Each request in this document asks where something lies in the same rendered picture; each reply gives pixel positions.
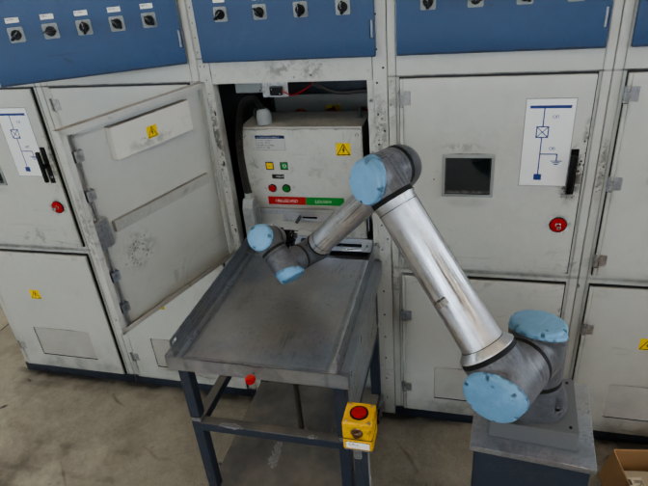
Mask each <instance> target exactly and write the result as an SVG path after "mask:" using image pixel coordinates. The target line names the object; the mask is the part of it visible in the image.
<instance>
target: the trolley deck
mask: <svg viewBox="0 0 648 486"><path fill-rule="evenodd" d="M364 264H365V260H348V259H330V258H324V259H321V260H319V261H317V262H316V263H315V264H313V265H311V266H310V267H308V268H306V269H305V272H304V274H303V275H302V276H301V277H299V278H298V279H297V280H295V281H293V282H291V283H287V284H282V283H280V281H279V280H278V279H277V278H276V277H275V275H274V273H273V272H272V271H271V269H270V268H269V266H268V265H267V264H266V262H265V261H264V259H263V258H262V257H261V255H254V256H253V257H252V258H251V260H250V261H249V263H248V264H247V266H246V267H245V269H244V270H243V272H242V273H241V274H240V276H239V277H238V279H237V280H236V282H235V283H234V285H233V286H232V288H231V289H230V290H229V292H228V294H227V295H226V297H225V298H224V300H223V301H222V303H221V304H220V305H219V307H218V308H217V310H216V311H215V312H214V313H213V315H212V316H211V317H210V319H209V320H208V322H207V323H206V325H205V326H204V328H203V329H202V331H201V332H200V334H199V335H198V337H197V338H196V340H195V341H194V343H193V344H192V346H191V347H190V348H189V350H188V351H187V353H186V354H185V356H184V357H183V359H181V358H173V357H172V355H173V354H172V350H171V347H170V349H169V350H168V351H167V353H166V354H165V355H164V357H165V360H166V364H167V367H168V369H171V370H180V371H189V372H197V373H205V374H214V375H223V376H231V377H239V378H246V376H247V375H248V374H252V372H254V373H255V375H254V376H255V377H256V379H257V380H265V381H273V382H282V383H290V384H299V385H307V386H316V387H324V388H333V389H341V390H350V388H351V384H352V381H353V377H354V373H355V370H356V366H357V363H358V359H359V356H360V353H361V349H362V346H363V342H364V339H365V332H366V329H367V325H368V322H369V318H370V315H371V312H372V308H373V305H374V301H375V297H376V294H377V290H378V287H379V283H380V280H381V277H382V260H381V261H375V263H374V266H373V270H372V273H371V276H370V279H369V282H368V286H367V289H366V292H365V295H364V300H363V303H362V306H361V310H360V313H359V316H358V319H357V323H356V326H355V329H354V332H353V335H352V338H351V341H350V344H349V347H348V351H347V354H346V357H345V360H344V364H343V367H342V370H341V373H340V375H334V374H327V372H328V369H329V366H330V363H331V360H332V358H333V356H334V353H335V350H336V347H337V344H338V339H339V336H340V333H341V330H342V327H343V324H344V321H345V318H346V315H347V313H348V310H349V308H350V305H351V302H352V299H353V296H354V293H355V290H356V287H357V284H358V281H359V278H360V276H361V273H362V270H363V267H364Z"/></svg>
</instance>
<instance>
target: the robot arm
mask: <svg viewBox="0 0 648 486"><path fill-rule="evenodd" d="M421 167H422V165H421V160H420V157H419V155H418V153H417V152H416V151H415V150H414V149H413V148H411V147H409V146H406V145H402V144H397V145H392V146H389V147H387V148H384V149H381V150H379V151H377V152H374V153H372V154H368V155H366V156H365V157H363V158H362V159H360V160H358V161H357V162H356V163H355V164H354V165H353V167H352V169H351V171H350V177H349V184H350V189H351V191H352V194H353V195H352V196H351V197H349V198H348V199H347V200H346V201H345V202H344V203H343V204H342V205H341V206H340V207H339V208H338V209H337V210H336V211H335V212H334V213H333V214H332V215H331V216H330V217H329V218H328V219H327V220H326V221H325V222H324V223H323V224H322V225H321V226H319V227H318V228H317V229H316V230H315V231H314V232H312V233H311V234H310V235H309V236H308V237H307V238H306V239H305V240H303V241H301V242H299V243H298V244H295V243H294V242H295V241H296V238H297V233H295V232H294V231H298V230H293V229H284V228H280V227H277V226H274V224H271V225H266V224H258V225H255V226H253V227H252V228H251V229H250V230H249V232H248V237H247V239H248V243H249V245H250V247H251V248H252V249H254V250H255V251H258V252H259V254H260V255H261V257H262V258H263V259H264V261H265V262H266V264H267V265H268V266H269V268H270V269H271V271H272V272H273V273H274V275H275V277H276V278H277V279H278V280H279V281H280V283H281V284H289V283H291V282H293V281H295V280H297V279H298V278H299V277H301V276H302V275H303V274H304V272H305V269H306V268H308V267H310V266H311V265H313V264H315V263H316V262H317V261H319V260H321V259H324V258H325V257H327V256H328V255H329V254H330V252H331V250H332V249H333V248H334V247H335V246H336V245H337V244H338V243H339V242H340V241H341V240H343V239H344V238H345V237H346V236H347V235H348V234H349V233H351V232H352V231H353V230H354V229H355V228H356V227H358V226H359V225H360V224H361V223H362V222H363V221H365V220H366V219H367V218H368V217H369V216H370V215H371V214H373V213H374V212H375V213H377V215H378V216H379V218H380V219H381V221H382V223H383V224H384V226H385V228H386V229H387V231H388V232H389V234H390V236H391V238H392V240H393V241H394V243H395V245H396V246H397V248H398V249H399V251H400V253H401V254H402V255H403V257H404V258H405V260H406V261H407V263H408V265H409V266H410V268H411V270H412V271H413V273H414V274H415V276H416V278H417V279H418V282H419V283H420V285H421V286H422V288H423V290H424V291H425V293H426V295H427V296H428V298H429V299H430V301H431V303H432V304H433V306H434V308H435V309H436V311H437V313H438V314H439V316H440V317H441V318H442V320H443V321H444V323H445V325H446V327H447V328H448V330H449V332H450V333H451V335H452V337H453V338H454V340H455V341H456V343H457V345H458V346H459V348H460V350H461V351H462V357H461V360H460V365H461V366H462V367H463V369H464V371H465V372H466V374H467V375H468V377H467V378H466V379H465V382H464V385H463V392H464V395H465V398H466V400H467V401H468V403H470V404H471V407H472V408H473V409H474V410H475V411H476V412H477V413H478V414H480V415H481V416H483V417H484V418H486V419H488V420H491V421H495V422H498V423H509V422H513V421H515V420H517V419H519V420H522V421H525V422H530V423H549V422H553V421H556V420H558V419H561V418H562V417H563V416H564V415H565V413H566V411H567V407H568V396H567V393H566V390H565V388H564V385H563V374H564V366H565V359H566V351H567V343H568V339H569V336H568V326H567V324H566V323H565V321H564V320H562V319H561V318H559V317H558V316H556V315H554V314H552V313H549V312H546V311H542V310H519V311H517V312H515V313H514V314H512V315H511V316H510V319H509V322H508V333H506V332H502V331H501V330H500V328H499V326H498V325H497V323H496V321H495V320H494V318H493V317H492V315H491V314H490V313H489V311H488V309H487V308H486V306H485V305H484V303H483V301H482V300H481V298H480V297H479V295H478V293H477V292H476V290H475V289H474V287H473V285H472V283H471V282H470V280H469V278H468V277H467V275H466V273H465V272H464V270H463V269H462V267H461V265H460V264H459V262H458V261H457V259H456V257H455V256H454V254H453V253H452V251H451V250H450V249H449V247H448V245H447V244H446V242H445V240H444V238H443V237H442V235H441V234H440V232H439V230H438V229H437V227H436V226H435V224H434V222H433V221H432V219H431V217H430V216H429V214H428V213H427V211H426V209H425V208H424V206H423V205H422V203H421V201H420V200H419V198H418V196H417V194H416V193H415V191H414V187H413V185H414V184H415V183H416V182H417V181H418V179H419V176H420V174H421ZM289 246H292V247H290V248H289Z"/></svg>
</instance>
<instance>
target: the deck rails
mask: <svg viewBox="0 0 648 486"><path fill-rule="evenodd" d="M253 256H254V254H247V249H246V243H245V240H244V241H243V242H242V244H241V245H240V246H239V248H238V249H237V250H236V252H235V253H234V254H233V256H232V257H231V258H230V260H229V261H228V263H227V264H226V265H225V267H224V268H223V269H222V271H221V272H220V273H219V275H218V276H217V277H216V279H215V280H214V281H213V283H212V284H211V285H210V287H209V288H208V289H207V291H206V292H205V293H204V295H203V296H202V298H201V299H200V300H199V302H198V303H197V304H196V306H195V307H193V309H192V310H191V311H190V313H189V314H188V315H187V317H186V318H185V319H184V321H183V322H182V323H181V325H180V326H179V327H178V328H177V330H176V331H175V333H174V334H173V335H172V337H171V338H170V339H169V343H170V347H171V350H172V354H173V355H172V357H173V358H181V359H183V357H184V356H185V354H186V353H187V351H188V350H189V348H190V347H191V346H192V344H193V343H194V341H195V340H196V338H197V337H198V335H199V334H200V332H201V331H202V330H203V328H204V326H205V325H206V323H207V322H208V320H209V319H210V317H211V316H212V315H213V313H214V312H215V311H216V310H217V308H218V307H219V305H220V304H221V303H222V301H223V300H224V298H225V297H226V295H227V294H228V292H229V291H230V289H231V288H232V286H233V285H234V283H235V282H236V280H237V279H238V277H239V276H240V274H241V273H242V272H243V270H244V269H245V267H246V266H247V264H248V263H249V261H250V260H251V258H252V257H253ZM374 263H375V260H374V251H373V247H372V250H371V253H370V256H369V259H368V260H366V261H365V262H364V267H363V270H362V273H361V276H360V278H359V281H358V284H357V287H356V290H355V293H354V296H353V299H352V302H351V305H350V308H349V310H348V313H347V315H346V318H345V321H344V324H343V327H342V330H341V333H340V336H339V339H338V342H337V347H336V350H335V353H334V356H333V358H332V360H331V363H330V366H329V369H328V372H327V374H334V375H340V373H341V370H342V367H343V364H344V360H345V357H346V354H347V351H348V347H349V344H350V341H351V338H352V335H353V332H354V329H355V326H356V323H357V319H358V316H359V313H360V310H361V306H362V303H363V300H364V297H365V292H366V289H367V286H368V282H369V279H370V276H371V273H372V270H373V266H374ZM174 338H175V342H174V343H172V341H173V340H174Z"/></svg>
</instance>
